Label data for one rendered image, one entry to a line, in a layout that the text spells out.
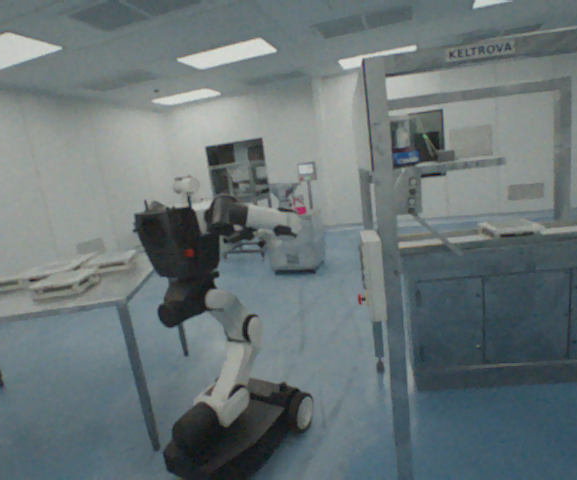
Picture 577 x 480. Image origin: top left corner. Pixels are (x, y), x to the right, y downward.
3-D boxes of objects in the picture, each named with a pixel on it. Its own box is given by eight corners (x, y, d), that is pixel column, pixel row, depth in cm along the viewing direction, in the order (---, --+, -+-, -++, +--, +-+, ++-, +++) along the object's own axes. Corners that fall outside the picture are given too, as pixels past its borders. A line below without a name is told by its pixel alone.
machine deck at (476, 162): (375, 179, 179) (374, 171, 178) (368, 176, 216) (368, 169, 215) (506, 164, 171) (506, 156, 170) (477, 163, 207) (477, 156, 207)
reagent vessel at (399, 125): (382, 151, 182) (379, 112, 179) (379, 152, 197) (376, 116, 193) (413, 147, 180) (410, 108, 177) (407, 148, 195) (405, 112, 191)
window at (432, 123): (368, 183, 692) (363, 120, 669) (368, 183, 693) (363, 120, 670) (446, 175, 650) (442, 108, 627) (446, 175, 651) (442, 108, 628)
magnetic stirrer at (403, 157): (379, 170, 181) (378, 152, 179) (375, 169, 201) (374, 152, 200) (421, 165, 178) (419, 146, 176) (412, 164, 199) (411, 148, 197)
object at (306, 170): (301, 211, 484) (296, 163, 472) (304, 209, 494) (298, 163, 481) (318, 209, 477) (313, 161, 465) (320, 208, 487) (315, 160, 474)
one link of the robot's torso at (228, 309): (258, 346, 190) (203, 310, 156) (232, 341, 199) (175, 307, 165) (267, 318, 197) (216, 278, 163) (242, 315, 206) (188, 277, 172)
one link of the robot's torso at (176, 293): (179, 331, 147) (170, 290, 144) (158, 327, 154) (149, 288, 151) (224, 305, 171) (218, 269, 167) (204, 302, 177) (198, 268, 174)
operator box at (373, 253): (369, 322, 114) (362, 241, 109) (366, 301, 131) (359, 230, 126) (389, 320, 113) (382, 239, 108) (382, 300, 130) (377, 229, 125)
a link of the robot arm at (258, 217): (302, 206, 154) (250, 197, 148) (300, 236, 150) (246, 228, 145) (295, 214, 164) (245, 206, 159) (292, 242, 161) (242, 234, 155)
